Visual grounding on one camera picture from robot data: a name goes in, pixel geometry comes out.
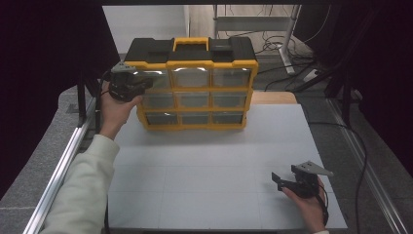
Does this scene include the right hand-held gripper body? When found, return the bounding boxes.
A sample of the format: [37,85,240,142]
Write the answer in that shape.
[285,160,335,200]

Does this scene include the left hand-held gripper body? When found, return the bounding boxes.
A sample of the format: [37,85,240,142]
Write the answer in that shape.
[107,61,144,102]

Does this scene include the single clear plastic drawer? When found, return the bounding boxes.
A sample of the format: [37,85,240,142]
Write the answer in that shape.
[142,69,171,91]

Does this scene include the yellow black drawer organizer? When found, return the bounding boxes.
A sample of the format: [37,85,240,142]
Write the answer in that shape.
[124,36,260,132]

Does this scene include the person's right hand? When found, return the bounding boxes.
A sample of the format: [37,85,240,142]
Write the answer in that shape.
[281,186,327,234]

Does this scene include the person's left hand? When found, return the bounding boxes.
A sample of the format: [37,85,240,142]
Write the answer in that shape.
[98,81,144,141]

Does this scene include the set of clear organizer drawers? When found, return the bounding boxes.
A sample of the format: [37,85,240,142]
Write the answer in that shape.
[141,67,252,126]

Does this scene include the wooden board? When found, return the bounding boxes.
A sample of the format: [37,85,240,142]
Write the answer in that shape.
[251,91,298,105]

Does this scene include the black curtain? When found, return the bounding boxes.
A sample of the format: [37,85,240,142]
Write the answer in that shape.
[0,0,122,200]
[293,0,413,179]

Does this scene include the white power strip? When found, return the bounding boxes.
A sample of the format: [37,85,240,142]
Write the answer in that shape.
[303,68,321,83]

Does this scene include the right hand-held gripper cable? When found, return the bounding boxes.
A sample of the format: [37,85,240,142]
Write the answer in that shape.
[316,184,330,227]

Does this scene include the black upright post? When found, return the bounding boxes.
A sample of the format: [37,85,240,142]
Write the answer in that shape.
[76,77,88,129]
[341,77,353,127]

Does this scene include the long black cable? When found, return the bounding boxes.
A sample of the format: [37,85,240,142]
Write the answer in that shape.
[307,121,369,234]

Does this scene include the aluminium rail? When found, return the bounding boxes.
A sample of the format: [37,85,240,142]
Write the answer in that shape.
[325,97,413,234]
[21,97,98,234]

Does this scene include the grey metal desk frame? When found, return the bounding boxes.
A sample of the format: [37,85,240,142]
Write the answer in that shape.
[212,4,304,76]

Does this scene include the tangle of black floor cables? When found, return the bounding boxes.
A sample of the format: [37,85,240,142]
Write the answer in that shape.
[254,30,295,57]

